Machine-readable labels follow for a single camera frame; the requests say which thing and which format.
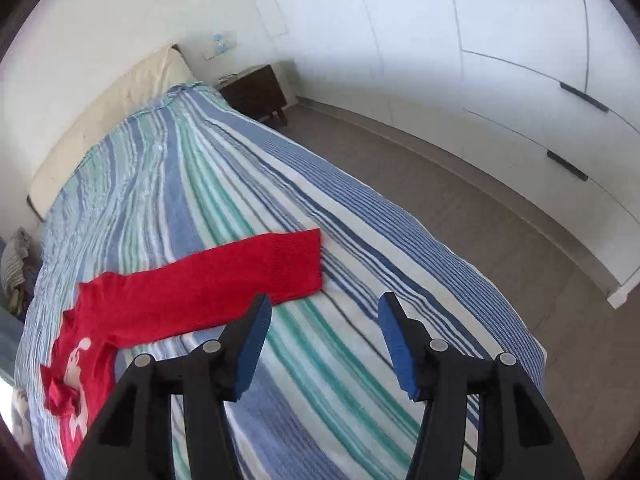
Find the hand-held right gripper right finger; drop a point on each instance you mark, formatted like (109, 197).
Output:
(400, 355)

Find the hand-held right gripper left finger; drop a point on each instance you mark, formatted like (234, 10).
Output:
(252, 355)

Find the red knitted sweater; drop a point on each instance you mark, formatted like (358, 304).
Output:
(200, 290)

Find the striped blue green blanket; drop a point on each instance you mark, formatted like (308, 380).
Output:
(250, 185)

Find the white printed cloth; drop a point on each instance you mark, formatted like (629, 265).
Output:
(21, 417)

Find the checked cloth pile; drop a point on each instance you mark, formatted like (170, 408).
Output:
(15, 265)

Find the dark wooden nightstand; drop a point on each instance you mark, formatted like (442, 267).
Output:
(250, 92)

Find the white wardrobe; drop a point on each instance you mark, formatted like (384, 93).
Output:
(500, 110)

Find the cream padded headboard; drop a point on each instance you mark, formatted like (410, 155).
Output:
(100, 120)

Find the white wall socket panel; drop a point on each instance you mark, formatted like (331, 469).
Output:
(219, 46)

